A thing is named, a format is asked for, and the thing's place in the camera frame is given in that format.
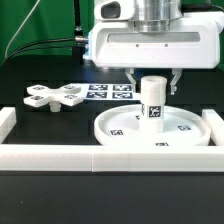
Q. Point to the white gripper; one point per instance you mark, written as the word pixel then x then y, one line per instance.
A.
pixel 152 34

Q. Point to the white round table top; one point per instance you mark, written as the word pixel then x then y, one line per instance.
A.
pixel 125 126

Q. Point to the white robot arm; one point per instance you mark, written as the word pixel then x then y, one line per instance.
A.
pixel 154 34

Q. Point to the white sheet with markers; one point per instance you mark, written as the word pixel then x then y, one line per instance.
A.
pixel 111 92

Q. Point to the white cross-shaped table base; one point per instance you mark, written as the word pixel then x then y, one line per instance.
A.
pixel 40 95

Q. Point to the black vertical cable connector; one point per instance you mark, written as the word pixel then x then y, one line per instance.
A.
pixel 77 19

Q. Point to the white U-shaped boundary frame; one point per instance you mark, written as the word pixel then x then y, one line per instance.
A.
pixel 166 158

